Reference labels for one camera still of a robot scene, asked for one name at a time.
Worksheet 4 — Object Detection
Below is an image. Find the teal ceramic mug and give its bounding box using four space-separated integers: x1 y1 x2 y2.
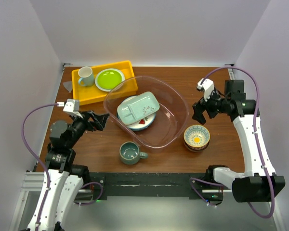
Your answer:
119 141 148 165

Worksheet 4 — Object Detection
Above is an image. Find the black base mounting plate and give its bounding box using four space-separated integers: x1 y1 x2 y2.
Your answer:
90 172 223 202

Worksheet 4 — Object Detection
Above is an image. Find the clear plastic bin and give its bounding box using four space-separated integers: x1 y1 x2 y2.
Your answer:
104 76 189 150

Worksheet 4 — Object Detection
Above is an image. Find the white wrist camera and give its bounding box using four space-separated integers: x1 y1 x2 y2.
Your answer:
57 99 83 118
197 78 214 102

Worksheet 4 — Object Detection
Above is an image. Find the light blue rectangular dish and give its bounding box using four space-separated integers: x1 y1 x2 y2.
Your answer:
117 91 160 125

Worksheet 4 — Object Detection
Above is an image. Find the light blue white mug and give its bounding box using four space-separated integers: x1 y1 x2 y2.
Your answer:
78 66 95 87

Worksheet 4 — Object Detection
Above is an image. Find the watermelon pattern plate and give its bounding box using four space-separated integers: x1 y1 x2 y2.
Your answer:
126 113 156 131
117 91 160 130

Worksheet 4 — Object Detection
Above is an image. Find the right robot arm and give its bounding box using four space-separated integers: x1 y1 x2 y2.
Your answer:
192 79 285 203

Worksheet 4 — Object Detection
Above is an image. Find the grey rimmed plate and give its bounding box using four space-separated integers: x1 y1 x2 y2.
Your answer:
95 68 125 92

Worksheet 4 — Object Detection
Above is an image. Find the dark bowl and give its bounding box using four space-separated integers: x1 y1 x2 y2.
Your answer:
184 141 209 153

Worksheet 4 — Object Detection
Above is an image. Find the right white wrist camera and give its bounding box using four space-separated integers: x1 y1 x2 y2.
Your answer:
197 78 214 102

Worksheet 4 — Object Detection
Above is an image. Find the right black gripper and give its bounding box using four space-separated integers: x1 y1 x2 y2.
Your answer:
192 87 230 125

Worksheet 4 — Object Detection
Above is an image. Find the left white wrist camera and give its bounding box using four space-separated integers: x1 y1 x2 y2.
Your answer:
57 99 83 118

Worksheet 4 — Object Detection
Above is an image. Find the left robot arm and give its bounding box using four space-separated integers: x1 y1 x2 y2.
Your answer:
26 111 109 231

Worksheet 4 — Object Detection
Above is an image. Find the yellow blue patterned bowl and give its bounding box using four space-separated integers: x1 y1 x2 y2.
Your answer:
184 125 210 147

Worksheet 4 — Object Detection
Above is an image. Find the yellow plastic tray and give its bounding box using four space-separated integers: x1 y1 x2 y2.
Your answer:
71 60 138 105

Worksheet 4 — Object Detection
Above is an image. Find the lime green plate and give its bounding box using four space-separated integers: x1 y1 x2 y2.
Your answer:
97 70 122 90

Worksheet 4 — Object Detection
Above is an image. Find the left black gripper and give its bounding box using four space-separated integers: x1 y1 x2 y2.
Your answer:
66 110 108 148

